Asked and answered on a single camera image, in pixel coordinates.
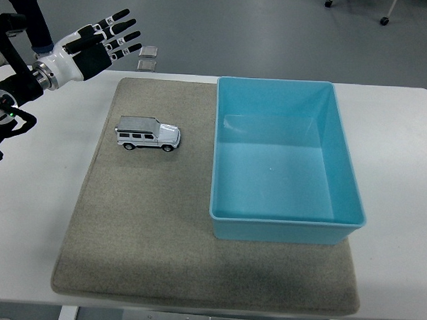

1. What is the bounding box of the person's leg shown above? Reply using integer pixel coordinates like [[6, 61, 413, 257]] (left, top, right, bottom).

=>
[[0, 0, 57, 54]]

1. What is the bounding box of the white and black hand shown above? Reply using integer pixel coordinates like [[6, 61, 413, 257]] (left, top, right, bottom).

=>
[[38, 4, 144, 88]]

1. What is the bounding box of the white toy car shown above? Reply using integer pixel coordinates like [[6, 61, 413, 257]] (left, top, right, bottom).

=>
[[113, 115, 183, 154]]

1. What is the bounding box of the grey-brown fabric mat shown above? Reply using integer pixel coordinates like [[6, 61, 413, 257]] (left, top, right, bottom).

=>
[[49, 74, 370, 314]]

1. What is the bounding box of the blue plastic box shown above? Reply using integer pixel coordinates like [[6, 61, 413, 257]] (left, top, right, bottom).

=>
[[207, 75, 374, 248]]

